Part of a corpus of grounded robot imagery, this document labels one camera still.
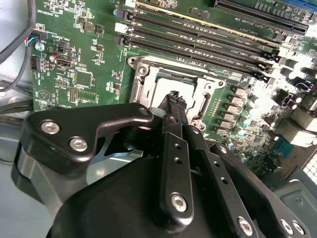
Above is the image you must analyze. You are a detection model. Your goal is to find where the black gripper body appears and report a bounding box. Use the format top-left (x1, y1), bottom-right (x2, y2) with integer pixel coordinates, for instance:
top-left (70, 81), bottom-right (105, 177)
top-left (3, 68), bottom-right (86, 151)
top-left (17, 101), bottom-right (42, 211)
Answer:
top-left (48, 155), bottom-right (231, 238)

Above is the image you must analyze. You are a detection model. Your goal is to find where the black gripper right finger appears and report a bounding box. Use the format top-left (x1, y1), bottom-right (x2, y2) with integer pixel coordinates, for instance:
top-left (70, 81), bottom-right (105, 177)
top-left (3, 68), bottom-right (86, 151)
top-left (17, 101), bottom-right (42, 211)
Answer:
top-left (177, 95), bottom-right (311, 238)

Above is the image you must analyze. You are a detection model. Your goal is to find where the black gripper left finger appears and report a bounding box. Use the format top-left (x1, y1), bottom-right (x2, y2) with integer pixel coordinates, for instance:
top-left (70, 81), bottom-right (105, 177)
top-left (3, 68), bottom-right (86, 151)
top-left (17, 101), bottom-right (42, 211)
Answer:
top-left (11, 90), bottom-right (195, 225)

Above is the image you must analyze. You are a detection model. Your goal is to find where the metal CPU socket cover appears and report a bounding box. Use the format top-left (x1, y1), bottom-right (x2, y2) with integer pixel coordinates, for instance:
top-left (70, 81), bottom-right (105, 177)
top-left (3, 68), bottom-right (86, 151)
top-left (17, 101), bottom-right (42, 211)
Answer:
top-left (133, 61), bottom-right (225, 128)

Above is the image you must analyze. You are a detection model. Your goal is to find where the silver CPU with green edge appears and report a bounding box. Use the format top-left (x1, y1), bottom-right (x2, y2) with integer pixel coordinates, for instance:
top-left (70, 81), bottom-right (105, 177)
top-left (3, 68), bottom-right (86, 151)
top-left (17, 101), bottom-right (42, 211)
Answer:
top-left (151, 75), bottom-right (202, 112)

